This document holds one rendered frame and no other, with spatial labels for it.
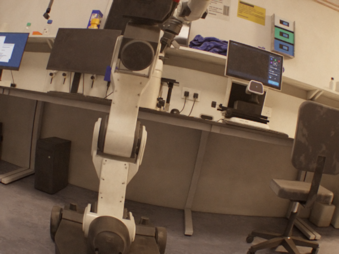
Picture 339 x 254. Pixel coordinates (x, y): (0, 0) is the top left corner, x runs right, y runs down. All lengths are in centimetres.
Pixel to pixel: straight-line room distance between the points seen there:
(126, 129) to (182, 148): 149
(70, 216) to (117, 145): 48
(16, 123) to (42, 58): 68
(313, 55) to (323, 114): 160
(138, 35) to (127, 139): 38
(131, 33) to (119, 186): 57
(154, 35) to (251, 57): 120
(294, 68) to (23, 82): 264
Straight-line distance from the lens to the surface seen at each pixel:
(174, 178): 274
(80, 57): 234
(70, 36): 243
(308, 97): 305
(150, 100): 193
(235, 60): 225
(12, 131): 314
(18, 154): 313
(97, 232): 104
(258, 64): 228
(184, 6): 145
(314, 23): 337
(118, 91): 128
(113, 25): 273
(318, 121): 168
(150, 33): 120
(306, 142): 166
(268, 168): 285
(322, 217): 287
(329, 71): 330
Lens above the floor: 74
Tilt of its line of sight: 2 degrees down
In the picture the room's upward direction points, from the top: 10 degrees clockwise
